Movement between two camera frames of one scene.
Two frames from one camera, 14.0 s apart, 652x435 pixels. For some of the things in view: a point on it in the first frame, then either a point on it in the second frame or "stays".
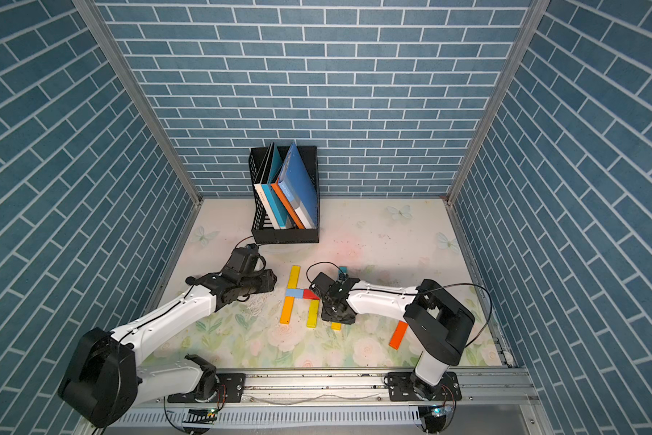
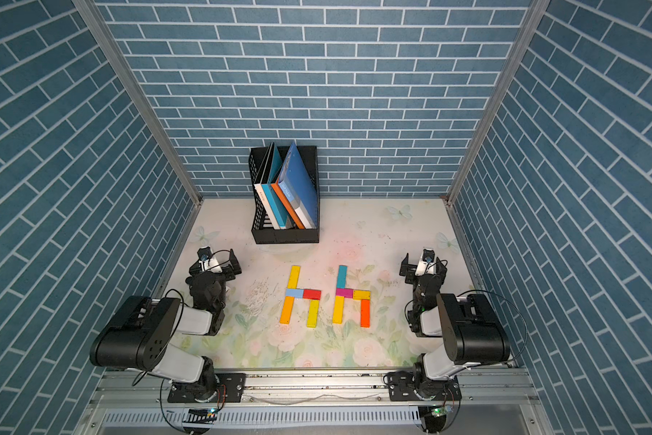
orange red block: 397,334 to 365,313
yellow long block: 294,275 stays
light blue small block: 296,293 stays
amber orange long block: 287,310 stays
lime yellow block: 312,313 stays
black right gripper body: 328,313 to 412,279
